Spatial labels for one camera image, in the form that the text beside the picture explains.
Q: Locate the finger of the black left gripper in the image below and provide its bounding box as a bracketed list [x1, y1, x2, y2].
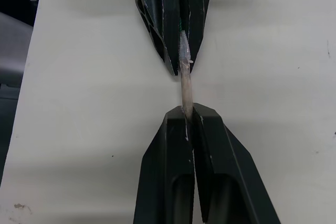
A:
[180, 0, 213, 74]
[132, 0, 182, 76]

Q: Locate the green lace with clear tip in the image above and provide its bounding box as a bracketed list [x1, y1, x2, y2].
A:
[177, 18, 195, 123]

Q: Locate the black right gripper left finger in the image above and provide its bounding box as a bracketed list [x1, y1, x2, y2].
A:
[133, 105, 195, 224]

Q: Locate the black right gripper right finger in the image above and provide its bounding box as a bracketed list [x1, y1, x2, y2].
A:
[191, 103, 281, 224]

